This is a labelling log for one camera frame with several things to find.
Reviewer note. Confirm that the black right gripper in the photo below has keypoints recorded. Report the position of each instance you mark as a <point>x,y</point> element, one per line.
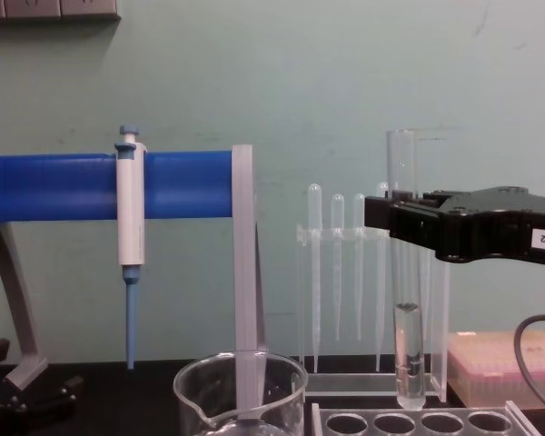
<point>490,222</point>

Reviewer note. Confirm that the clear glass test tube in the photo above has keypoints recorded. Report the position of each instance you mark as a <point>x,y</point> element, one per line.
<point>409,336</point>

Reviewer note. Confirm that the clear plastic dropper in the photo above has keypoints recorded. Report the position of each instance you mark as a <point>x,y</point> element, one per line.
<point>427,281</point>

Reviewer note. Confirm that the pink pipette tip box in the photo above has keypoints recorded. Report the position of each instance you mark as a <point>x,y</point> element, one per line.
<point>486,363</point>

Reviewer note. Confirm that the blue and grey pipette stand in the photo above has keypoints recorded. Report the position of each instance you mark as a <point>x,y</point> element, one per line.
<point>50,186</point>

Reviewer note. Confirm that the clear acrylic dropper rack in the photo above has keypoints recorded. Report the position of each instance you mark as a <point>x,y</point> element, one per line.
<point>345,383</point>

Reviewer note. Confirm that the white and blue micropipette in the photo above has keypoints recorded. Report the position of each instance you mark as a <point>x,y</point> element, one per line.
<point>131,213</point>

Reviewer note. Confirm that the clear test tube rack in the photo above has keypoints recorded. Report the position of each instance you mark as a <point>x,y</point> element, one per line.
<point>418,422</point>

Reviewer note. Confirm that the clear glass beaker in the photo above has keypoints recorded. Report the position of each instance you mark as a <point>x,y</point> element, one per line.
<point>272,386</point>

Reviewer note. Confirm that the grey wall socket strip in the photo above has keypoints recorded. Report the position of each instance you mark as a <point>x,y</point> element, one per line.
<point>50,9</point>

